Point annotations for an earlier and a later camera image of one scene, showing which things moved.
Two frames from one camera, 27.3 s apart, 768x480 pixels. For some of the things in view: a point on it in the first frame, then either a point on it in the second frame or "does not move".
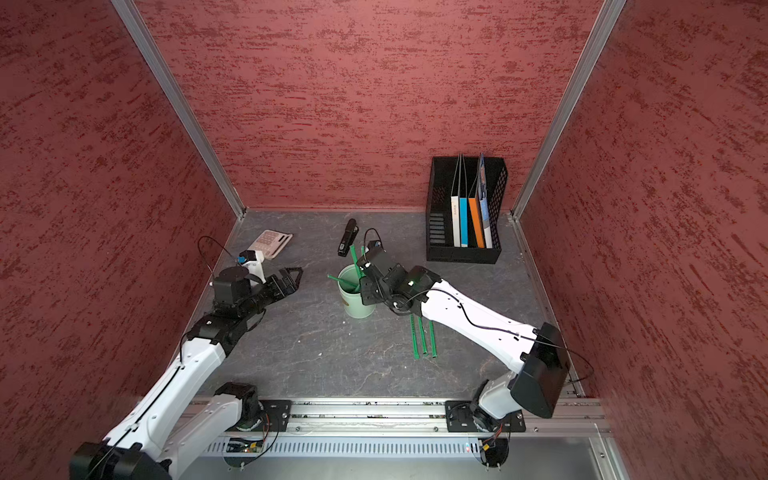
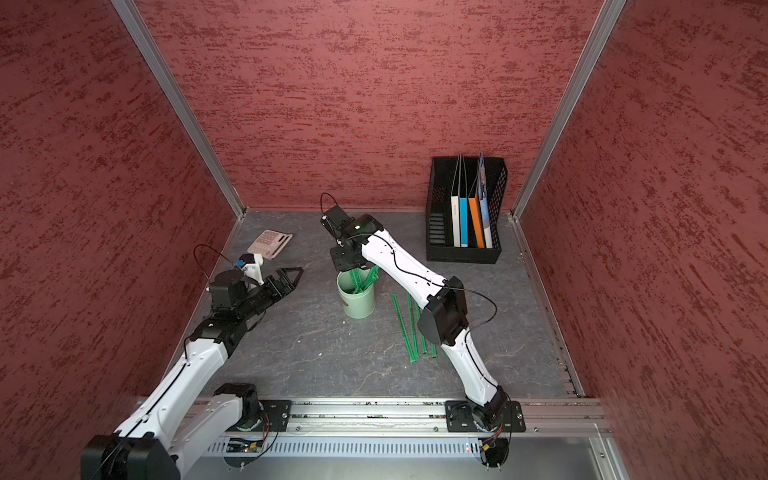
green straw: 414,335 does not move
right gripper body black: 374,292 → 347,258
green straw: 422,335 does not move
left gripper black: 281,293 does not move
